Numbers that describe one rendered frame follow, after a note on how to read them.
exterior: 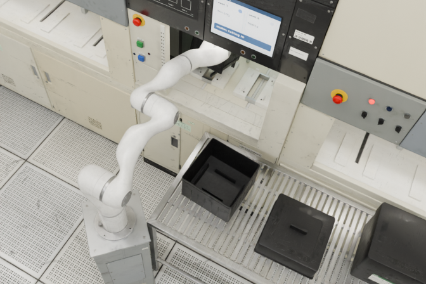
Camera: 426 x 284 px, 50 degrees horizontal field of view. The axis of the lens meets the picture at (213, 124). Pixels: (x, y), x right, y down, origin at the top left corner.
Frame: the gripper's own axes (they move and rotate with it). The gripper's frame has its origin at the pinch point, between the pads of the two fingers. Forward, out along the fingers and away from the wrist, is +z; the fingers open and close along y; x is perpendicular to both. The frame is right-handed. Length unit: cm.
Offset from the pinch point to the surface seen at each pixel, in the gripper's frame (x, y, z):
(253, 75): -31.0, 21.4, -2.6
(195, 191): -34, 19, -81
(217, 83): -31.2, 4.6, -16.8
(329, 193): -45, 80, -50
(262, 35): 35, 27, -40
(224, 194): -45, 31, -71
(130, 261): -67, -2, -114
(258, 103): -30.1, 30.1, -21.0
